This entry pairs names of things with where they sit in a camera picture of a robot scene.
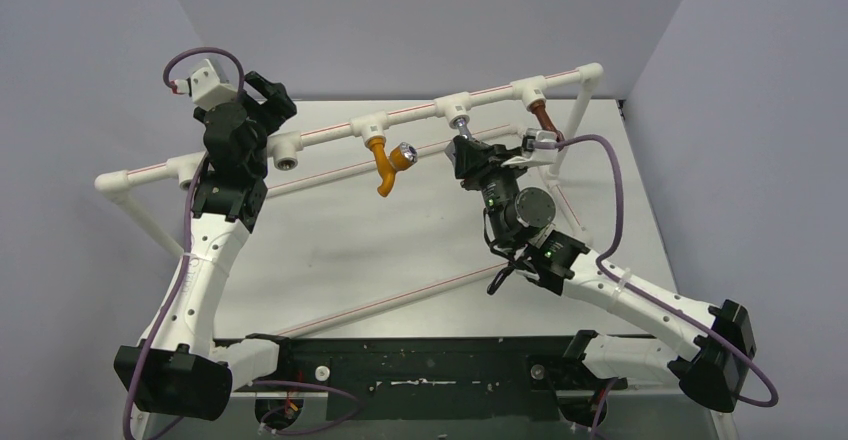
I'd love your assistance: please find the chrome faucet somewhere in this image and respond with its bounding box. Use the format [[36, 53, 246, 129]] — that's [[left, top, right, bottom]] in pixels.
[[449, 115, 474, 140]]

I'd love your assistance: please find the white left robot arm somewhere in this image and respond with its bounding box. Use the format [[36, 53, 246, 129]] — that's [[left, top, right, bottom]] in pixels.
[[113, 71, 297, 439]]

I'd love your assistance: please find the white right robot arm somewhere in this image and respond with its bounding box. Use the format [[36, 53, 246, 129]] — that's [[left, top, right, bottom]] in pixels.
[[445, 130, 763, 413]]

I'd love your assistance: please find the orange faucet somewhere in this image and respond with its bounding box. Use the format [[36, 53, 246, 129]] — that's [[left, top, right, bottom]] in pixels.
[[365, 136, 418, 197]]

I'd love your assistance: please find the brown faucet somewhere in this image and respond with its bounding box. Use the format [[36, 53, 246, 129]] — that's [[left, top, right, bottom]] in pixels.
[[527, 100, 564, 142]]

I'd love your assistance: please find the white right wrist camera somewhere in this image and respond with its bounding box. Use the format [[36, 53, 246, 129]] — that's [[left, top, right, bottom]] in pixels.
[[521, 128, 559, 163]]

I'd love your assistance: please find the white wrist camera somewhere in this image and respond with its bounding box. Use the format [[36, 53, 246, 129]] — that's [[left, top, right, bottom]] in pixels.
[[521, 128, 559, 163], [170, 58, 237, 111]]

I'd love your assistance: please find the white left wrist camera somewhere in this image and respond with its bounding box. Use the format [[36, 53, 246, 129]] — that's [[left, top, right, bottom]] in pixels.
[[170, 58, 237, 111]]

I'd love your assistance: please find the white pipe frame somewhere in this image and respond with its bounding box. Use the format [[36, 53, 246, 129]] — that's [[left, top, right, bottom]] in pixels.
[[93, 62, 605, 367]]

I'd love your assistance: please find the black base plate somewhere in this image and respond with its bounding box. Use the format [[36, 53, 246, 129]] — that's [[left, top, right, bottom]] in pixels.
[[269, 330, 609, 421]]

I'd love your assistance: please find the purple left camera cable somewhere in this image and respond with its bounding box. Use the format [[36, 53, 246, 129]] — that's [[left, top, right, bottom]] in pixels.
[[123, 46, 362, 440]]

